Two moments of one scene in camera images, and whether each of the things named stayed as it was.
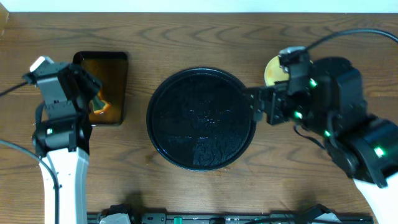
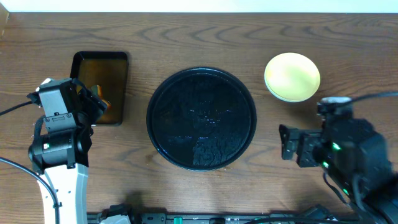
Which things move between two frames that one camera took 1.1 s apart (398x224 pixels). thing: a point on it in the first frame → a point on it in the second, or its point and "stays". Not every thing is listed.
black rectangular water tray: [111, 69] stays
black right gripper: [280, 94] → [314, 138]
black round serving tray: [201, 119] stays
